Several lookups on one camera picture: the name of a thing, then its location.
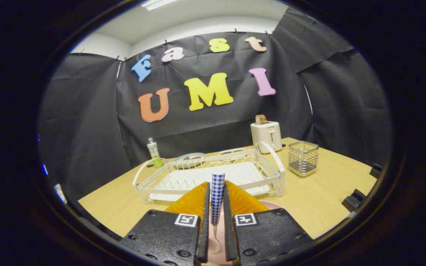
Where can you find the ceiling light panel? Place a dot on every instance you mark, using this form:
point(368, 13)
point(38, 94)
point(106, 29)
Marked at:
point(157, 3)

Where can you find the computer monitor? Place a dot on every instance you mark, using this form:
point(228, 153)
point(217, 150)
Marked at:
point(45, 170)

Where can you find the cream white toaster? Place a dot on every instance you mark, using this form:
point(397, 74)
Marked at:
point(266, 136)

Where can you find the black backdrop cloth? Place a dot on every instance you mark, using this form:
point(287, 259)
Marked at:
point(327, 111)

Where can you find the white device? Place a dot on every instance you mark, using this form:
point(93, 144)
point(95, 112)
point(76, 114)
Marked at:
point(60, 193)

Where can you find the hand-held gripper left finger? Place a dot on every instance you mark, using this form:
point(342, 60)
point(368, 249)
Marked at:
point(203, 221)

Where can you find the clear food container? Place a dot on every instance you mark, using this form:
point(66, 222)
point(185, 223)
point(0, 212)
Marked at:
point(231, 151)

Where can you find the pale teal plate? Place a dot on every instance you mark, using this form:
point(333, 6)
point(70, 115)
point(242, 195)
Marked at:
point(189, 161)

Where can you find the small green liquid bottle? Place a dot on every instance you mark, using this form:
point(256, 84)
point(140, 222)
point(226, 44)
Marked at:
point(154, 151)

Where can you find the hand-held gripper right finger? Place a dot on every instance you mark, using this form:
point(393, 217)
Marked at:
point(228, 221)

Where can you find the brown bread slice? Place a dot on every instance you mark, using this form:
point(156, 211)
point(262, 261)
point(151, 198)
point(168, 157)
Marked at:
point(261, 119)

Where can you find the pink plate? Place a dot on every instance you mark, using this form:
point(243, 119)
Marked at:
point(274, 205)

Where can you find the black table edge bracket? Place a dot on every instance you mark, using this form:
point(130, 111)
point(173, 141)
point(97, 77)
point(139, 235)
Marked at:
point(375, 171)
point(353, 201)

